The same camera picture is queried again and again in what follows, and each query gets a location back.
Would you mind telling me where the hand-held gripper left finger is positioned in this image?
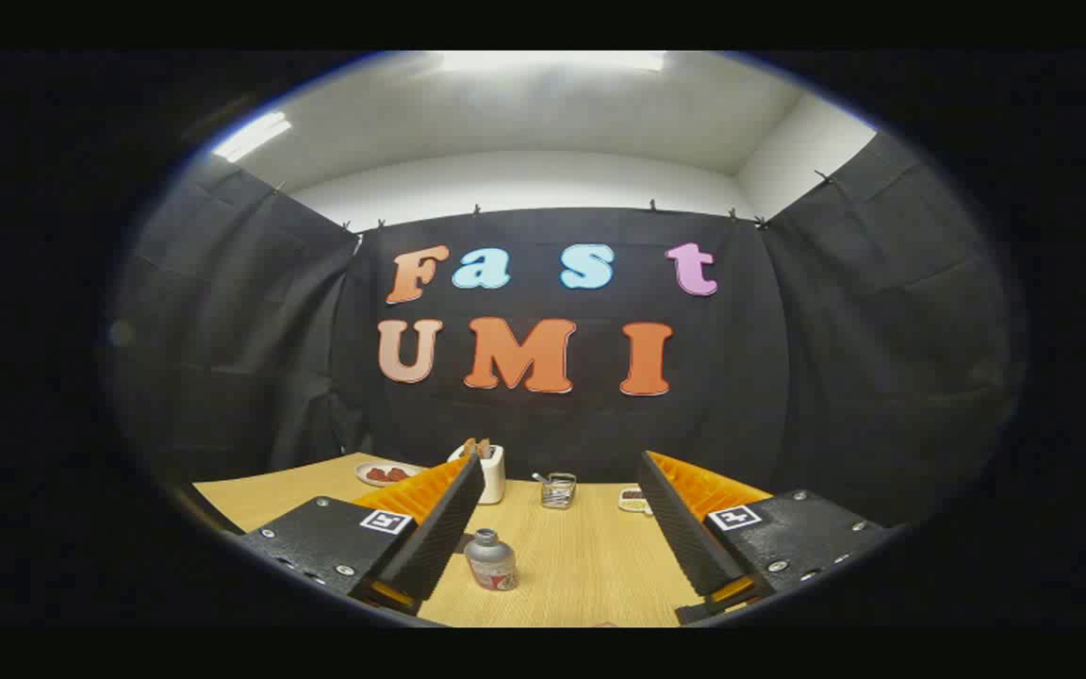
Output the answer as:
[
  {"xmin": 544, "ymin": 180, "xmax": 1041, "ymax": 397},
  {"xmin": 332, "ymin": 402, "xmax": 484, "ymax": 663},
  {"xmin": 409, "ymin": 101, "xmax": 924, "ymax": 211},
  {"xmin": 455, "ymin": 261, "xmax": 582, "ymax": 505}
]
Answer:
[{"xmin": 237, "ymin": 453, "xmax": 487, "ymax": 619}]

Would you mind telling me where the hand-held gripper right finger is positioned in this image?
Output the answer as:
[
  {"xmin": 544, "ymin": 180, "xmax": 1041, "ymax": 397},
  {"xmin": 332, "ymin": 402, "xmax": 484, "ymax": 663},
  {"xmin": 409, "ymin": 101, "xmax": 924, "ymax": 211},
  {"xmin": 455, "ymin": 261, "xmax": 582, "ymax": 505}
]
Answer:
[{"xmin": 637, "ymin": 450, "xmax": 902, "ymax": 625}]

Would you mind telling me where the silver juice bottle red label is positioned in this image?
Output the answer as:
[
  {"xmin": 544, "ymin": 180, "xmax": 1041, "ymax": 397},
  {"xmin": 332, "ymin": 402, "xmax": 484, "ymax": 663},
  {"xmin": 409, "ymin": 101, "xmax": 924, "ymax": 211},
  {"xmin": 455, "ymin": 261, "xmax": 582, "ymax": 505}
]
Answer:
[{"xmin": 464, "ymin": 529, "xmax": 518, "ymax": 592}]

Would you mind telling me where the white toaster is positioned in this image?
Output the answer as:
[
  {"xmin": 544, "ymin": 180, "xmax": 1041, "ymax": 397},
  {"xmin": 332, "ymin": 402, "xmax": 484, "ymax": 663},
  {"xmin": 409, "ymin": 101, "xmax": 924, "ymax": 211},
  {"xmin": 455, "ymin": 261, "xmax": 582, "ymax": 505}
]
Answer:
[{"xmin": 449, "ymin": 443, "xmax": 506, "ymax": 505}]

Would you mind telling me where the white plate with red food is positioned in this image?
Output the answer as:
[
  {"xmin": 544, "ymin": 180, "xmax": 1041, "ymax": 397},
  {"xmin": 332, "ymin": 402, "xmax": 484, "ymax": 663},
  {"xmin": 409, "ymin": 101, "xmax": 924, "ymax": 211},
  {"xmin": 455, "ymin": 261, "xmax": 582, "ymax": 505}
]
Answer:
[{"xmin": 355, "ymin": 461, "xmax": 426, "ymax": 488}]

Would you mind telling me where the wooden table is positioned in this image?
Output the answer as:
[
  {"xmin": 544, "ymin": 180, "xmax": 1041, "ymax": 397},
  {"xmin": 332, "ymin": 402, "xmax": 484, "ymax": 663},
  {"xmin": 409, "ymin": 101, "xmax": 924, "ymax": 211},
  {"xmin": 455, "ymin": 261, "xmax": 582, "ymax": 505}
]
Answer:
[{"xmin": 192, "ymin": 453, "xmax": 775, "ymax": 628}]

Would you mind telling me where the black backdrop cloth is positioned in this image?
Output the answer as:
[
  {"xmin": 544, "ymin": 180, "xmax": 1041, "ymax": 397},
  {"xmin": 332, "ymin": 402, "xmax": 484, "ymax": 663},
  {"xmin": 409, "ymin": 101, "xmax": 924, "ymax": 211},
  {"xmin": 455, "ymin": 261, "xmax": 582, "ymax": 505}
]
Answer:
[{"xmin": 109, "ymin": 132, "xmax": 1015, "ymax": 529}]

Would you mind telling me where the short ceiling light panel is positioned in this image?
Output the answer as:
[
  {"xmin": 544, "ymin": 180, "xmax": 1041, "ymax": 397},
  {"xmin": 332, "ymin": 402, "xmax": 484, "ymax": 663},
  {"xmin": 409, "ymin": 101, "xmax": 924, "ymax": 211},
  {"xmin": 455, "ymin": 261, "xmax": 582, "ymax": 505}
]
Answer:
[{"xmin": 212, "ymin": 111, "xmax": 292, "ymax": 162}]

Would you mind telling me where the long ceiling light panel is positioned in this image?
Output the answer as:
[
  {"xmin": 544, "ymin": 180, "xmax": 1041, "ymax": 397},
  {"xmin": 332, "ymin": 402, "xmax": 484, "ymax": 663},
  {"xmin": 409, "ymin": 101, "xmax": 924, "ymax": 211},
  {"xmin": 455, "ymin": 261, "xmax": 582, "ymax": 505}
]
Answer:
[{"xmin": 439, "ymin": 51, "xmax": 666, "ymax": 73}]

